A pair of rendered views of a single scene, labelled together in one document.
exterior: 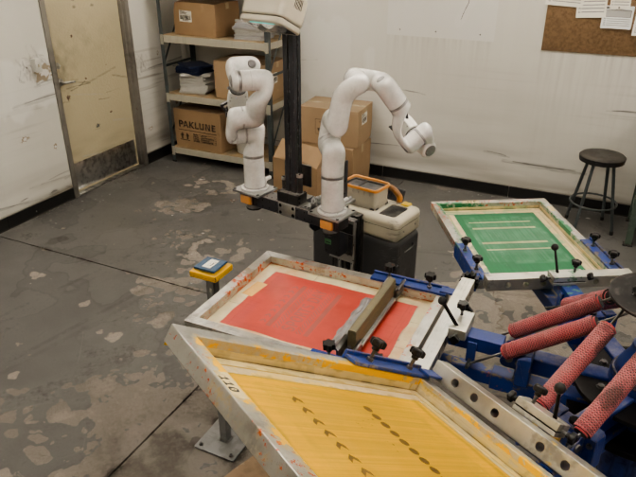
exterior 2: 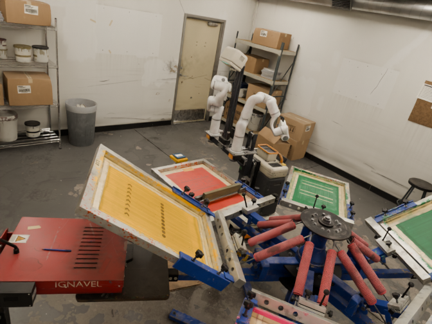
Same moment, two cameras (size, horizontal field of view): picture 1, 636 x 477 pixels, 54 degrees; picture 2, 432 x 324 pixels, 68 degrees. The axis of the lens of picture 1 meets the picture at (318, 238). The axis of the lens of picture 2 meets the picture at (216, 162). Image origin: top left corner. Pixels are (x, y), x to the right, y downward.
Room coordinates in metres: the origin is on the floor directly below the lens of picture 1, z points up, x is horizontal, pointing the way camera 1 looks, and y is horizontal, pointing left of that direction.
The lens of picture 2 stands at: (-0.27, -0.81, 2.31)
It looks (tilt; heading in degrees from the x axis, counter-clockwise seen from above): 25 degrees down; 19
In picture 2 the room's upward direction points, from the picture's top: 11 degrees clockwise
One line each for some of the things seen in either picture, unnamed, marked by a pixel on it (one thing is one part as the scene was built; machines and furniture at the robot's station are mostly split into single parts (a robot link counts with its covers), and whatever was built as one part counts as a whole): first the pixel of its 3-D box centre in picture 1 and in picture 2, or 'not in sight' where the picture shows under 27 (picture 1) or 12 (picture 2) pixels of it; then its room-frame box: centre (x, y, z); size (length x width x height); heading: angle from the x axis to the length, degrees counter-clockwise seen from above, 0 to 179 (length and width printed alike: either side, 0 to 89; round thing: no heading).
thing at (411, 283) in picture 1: (408, 288); (247, 191); (2.08, -0.35, 0.98); 0.30 x 0.05 x 0.07; 64
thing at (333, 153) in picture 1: (332, 157); (241, 127); (2.46, -0.06, 1.37); 0.13 x 0.10 x 0.16; 9
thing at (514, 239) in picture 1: (530, 236); (319, 191); (2.37, -0.90, 1.05); 1.08 x 0.61 x 0.23; 4
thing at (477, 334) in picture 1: (476, 340); (254, 217); (1.69, -0.52, 1.02); 0.17 x 0.06 x 0.05; 64
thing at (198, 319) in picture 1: (321, 309); (205, 185); (1.93, -0.01, 0.97); 0.79 x 0.58 x 0.04; 64
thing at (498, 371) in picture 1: (434, 361); (238, 222); (1.74, -0.40, 0.89); 1.24 x 0.06 x 0.06; 64
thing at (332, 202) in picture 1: (334, 192); (238, 143); (2.46, -0.07, 1.21); 0.16 x 0.13 x 0.15; 143
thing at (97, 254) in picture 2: not in sight; (65, 252); (0.67, 0.21, 1.06); 0.61 x 0.46 x 0.12; 124
